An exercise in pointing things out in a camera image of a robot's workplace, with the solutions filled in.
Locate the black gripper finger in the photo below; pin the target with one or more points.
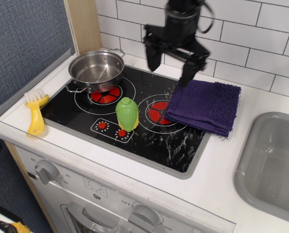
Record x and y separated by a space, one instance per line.
153 53
190 68

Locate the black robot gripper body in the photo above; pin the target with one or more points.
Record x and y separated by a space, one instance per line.
177 37

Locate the purple cloth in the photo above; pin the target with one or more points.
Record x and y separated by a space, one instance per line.
211 107

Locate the black toy stovetop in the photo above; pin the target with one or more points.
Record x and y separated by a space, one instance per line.
168 146

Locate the stainless steel pot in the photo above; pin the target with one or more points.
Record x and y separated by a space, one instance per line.
96 71

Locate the green yellow toy corn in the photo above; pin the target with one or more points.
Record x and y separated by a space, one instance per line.
127 114

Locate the light wooden side panel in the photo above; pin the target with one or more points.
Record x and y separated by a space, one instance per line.
84 25

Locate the yellow white scrub brush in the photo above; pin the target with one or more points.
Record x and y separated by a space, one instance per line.
35 99

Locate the grey sink basin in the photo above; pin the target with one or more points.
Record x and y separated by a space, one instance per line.
262 176

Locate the grey left oven knob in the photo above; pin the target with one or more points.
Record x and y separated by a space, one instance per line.
46 171

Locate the grey oven knob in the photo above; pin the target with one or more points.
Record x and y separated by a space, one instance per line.
143 217
46 171

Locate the grey right oven knob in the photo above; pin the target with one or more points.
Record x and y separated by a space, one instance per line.
143 217

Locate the yellow object bottom left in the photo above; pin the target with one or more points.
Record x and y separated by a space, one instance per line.
20 228

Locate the grey oven door handle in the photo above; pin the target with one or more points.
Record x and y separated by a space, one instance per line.
94 220

